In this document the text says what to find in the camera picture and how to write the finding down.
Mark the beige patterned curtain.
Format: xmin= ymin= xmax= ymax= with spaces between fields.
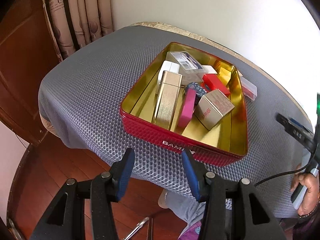
xmin=42 ymin=0 xmax=114 ymax=62

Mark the clear plastic card box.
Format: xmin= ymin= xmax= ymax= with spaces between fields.
xmin=165 ymin=51 xmax=206 ymax=86

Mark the magenta rectangular block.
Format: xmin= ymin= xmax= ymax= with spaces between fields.
xmin=177 ymin=89 xmax=196 ymax=129

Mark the gold rectangular lighter case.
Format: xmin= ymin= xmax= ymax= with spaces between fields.
xmin=152 ymin=74 xmax=182 ymax=130

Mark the black cable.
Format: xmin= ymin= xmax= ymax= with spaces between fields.
xmin=254 ymin=162 xmax=312 ymax=188

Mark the red rectangular block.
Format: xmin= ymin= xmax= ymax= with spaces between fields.
xmin=201 ymin=74 xmax=231 ymax=97

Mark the gold cardboard box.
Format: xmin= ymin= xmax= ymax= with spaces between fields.
xmin=194 ymin=89 xmax=235 ymax=130

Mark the clear box with red insert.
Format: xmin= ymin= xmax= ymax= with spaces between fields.
xmin=239 ymin=73 xmax=257 ymax=101

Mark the red and gold tin box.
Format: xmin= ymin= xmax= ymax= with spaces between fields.
xmin=120 ymin=42 xmax=248 ymax=166

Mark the person's right hand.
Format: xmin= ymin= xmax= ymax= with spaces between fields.
xmin=290 ymin=172 xmax=319 ymax=216

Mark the brown wooden door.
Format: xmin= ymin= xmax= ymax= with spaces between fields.
xmin=1 ymin=0 xmax=59 ymax=146

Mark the yellow cube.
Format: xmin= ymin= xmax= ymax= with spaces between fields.
xmin=217 ymin=67 xmax=231 ymax=86

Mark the white charger cube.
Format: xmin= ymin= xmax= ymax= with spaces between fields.
xmin=155 ymin=60 xmax=180 ymax=95

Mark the blue patterned oval case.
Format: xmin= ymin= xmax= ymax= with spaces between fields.
xmin=184 ymin=82 xmax=207 ymax=101

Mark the grey honeycomb table mat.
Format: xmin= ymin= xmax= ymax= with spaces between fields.
xmin=39 ymin=27 xmax=312 ymax=218

